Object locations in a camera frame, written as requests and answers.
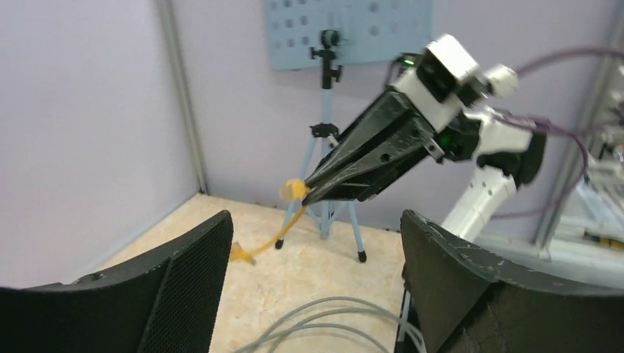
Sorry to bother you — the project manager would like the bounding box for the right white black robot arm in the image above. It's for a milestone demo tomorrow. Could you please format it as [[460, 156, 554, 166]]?
[[302, 88, 547, 241]]

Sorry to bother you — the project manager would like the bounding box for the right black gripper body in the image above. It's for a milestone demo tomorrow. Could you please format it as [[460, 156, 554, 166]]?
[[385, 88, 481, 163]]

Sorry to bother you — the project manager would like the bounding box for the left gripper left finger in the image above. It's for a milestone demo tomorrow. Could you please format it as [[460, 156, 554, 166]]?
[[1, 210, 233, 353]]

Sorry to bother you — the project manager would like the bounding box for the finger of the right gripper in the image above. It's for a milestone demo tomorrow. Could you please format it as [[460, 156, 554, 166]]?
[[302, 134, 434, 204], [304, 89, 430, 188]]

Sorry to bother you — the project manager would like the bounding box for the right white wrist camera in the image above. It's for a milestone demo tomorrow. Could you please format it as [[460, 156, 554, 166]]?
[[391, 34, 519, 132]]

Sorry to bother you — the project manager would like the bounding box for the yellow ethernet cable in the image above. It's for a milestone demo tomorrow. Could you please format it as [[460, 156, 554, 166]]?
[[229, 179, 311, 265]]

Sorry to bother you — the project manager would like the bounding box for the light blue tripod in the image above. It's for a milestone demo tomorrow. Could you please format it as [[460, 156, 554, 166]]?
[[299, 29, 367, 263]]

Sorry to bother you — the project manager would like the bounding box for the light blue perforated panel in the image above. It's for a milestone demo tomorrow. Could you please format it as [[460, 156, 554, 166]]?
[[263, 0, 433, 71]]

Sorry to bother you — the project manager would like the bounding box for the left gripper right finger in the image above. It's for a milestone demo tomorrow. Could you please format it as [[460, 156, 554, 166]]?
[[400, 210, 623, 352]]

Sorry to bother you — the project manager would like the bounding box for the grey ethernet cable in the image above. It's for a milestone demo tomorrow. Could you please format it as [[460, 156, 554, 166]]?
[[233, 296, 428, 353]]

